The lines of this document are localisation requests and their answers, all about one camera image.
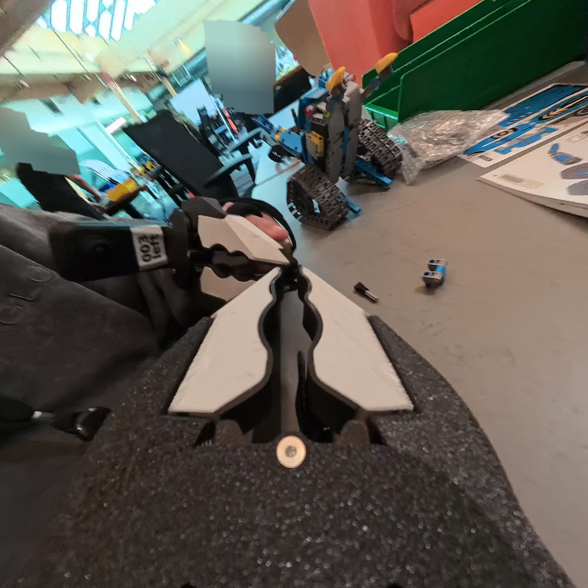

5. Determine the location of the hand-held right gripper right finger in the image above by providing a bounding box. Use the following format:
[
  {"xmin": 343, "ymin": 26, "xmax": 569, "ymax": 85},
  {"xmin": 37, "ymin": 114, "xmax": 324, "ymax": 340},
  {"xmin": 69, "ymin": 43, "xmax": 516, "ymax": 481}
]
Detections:
[{"xmin": 298, "ymin": 267, "xmax": 415, "ymax": 431}]

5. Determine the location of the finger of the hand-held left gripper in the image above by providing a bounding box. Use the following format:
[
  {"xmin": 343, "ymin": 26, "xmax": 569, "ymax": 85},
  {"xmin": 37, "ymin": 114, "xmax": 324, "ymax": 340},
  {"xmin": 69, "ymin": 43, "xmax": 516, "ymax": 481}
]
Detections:
[
  {"xmin": 197, "ymin": 214, "xmax": 291, "ymax": 267},
  {"xmin": 200, "ymin": 269, "xmax": 259, "ymax": 302}
]

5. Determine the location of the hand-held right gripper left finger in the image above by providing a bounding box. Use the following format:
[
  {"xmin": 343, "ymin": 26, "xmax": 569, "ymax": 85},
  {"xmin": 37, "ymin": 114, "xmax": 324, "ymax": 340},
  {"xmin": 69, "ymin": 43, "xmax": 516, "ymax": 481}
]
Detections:
[{"xmin": 168, "ymin": 267, "xmax": 282, "ymax": 433}]

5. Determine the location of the person's left forearm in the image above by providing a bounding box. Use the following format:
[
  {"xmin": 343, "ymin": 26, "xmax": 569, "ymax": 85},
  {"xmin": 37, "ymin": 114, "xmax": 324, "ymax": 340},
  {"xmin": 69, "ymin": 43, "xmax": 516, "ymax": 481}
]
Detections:
[{"xmin": 92, "ymin": 264, "xmax": 226, "ymax": 350}]

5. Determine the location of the grey desk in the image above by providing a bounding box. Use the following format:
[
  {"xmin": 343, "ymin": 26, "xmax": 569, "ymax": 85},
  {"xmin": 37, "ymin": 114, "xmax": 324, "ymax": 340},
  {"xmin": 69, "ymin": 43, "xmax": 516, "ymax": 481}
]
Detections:
[{"xmin": 202, "ymin": 60, "xmax": 588, "ymax": 588}]

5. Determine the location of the person's left hand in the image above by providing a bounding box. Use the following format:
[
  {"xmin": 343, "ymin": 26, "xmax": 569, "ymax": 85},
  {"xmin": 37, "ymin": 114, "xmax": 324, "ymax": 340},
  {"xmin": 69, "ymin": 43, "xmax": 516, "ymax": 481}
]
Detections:
[{"xmin": 249, "ymin": 214, "xmax": 291, "ymax": 243}]

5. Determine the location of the yellow box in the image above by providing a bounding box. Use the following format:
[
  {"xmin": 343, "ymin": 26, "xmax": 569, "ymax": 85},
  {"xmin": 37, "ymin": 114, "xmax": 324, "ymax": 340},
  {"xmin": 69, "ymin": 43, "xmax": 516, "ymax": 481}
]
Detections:
[{"xmin": 105, "ymin": 177, "xmax": 141, "ymax": 203}]

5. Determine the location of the black office chair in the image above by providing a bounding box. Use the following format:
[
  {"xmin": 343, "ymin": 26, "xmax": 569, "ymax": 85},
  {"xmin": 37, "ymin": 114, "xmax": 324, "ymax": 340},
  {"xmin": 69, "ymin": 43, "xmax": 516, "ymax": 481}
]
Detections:
[{"xmin": 122, "ymin": 110, "xmax": 258, "ymax": 203}]

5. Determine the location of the blue tracked toy robot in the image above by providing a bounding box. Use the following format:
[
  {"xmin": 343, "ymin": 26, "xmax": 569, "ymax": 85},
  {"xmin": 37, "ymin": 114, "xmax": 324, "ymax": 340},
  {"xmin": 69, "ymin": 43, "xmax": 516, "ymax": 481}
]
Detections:
[{"xmin": 269, "ymin": 53, "xmax": 402, "ymax": 230}]

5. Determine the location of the clear plastic bag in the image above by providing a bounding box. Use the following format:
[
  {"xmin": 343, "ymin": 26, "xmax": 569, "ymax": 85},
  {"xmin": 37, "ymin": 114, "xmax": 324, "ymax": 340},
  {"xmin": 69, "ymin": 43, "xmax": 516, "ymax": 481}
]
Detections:
[{"xmin": 388, "ymin": 110, "xmax": 506, "ymax": 184}]

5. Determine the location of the instruction booklet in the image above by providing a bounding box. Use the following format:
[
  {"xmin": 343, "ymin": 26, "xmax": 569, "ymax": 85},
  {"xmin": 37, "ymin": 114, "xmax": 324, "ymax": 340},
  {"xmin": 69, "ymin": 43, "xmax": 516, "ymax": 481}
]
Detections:
[{"xmin": 478, "ymin": 124, "xmax": 588, "ymax": 219}]

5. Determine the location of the blue sticker sheet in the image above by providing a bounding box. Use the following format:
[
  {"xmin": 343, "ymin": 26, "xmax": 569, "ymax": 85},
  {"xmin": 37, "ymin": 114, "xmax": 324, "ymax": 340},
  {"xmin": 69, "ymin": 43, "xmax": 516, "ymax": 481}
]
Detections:
[{"xmin": 459, "ymin": 83, "xmax": 588, "ymax": 168}]

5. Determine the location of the green storage bin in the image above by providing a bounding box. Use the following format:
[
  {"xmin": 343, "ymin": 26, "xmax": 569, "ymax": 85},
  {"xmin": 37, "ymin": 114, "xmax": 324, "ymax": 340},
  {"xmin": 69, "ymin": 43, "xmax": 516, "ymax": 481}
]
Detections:
[{"xmin": 363, "ymin": 0, "xmax": 588, "ymax": 131}]

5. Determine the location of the black drawstring toggle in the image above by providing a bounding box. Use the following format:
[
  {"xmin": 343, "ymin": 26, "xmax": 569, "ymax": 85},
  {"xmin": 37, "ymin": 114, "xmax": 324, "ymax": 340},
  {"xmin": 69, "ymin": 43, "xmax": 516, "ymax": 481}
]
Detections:
[{"xmin": 32, "ymin": 406, "xmax": 111, "ymax": 442}]

